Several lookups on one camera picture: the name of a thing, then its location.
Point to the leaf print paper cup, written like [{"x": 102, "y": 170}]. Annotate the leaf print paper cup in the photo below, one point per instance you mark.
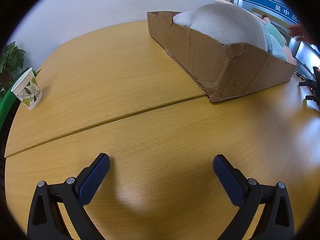
[{"x": 27, "y": 92}]

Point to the brown cardboard box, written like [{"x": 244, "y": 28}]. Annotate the brown cardboard box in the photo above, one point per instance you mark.
[{"x": 245, "y": 72}]

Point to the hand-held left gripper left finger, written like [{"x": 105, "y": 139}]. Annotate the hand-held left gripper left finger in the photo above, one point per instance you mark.
[{"x": 93, "y": 177}]

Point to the large potted green plant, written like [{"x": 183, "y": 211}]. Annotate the large potted green plant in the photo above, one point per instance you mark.
[{"x": 11, "y": 57}]

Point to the blue wall sign strip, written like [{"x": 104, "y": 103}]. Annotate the blue wall sign strip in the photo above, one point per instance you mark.
[{"x": 275, "y": 6}]

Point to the pink pig plush toy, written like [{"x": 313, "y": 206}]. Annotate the pink pig plush toy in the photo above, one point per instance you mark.
[{"x": 290, "y": 56}]

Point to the green table cloth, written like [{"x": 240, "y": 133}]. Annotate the green table cloth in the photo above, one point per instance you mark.
[{"x": 6, "y": 107}]

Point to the blue bear plush toy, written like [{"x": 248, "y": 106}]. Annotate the blue bear plush toy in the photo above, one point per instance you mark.
[{"x": 225, "y": 20}]

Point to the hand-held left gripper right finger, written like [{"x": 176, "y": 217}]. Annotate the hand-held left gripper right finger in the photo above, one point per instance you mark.
[{"x": 228, "y": 180}]

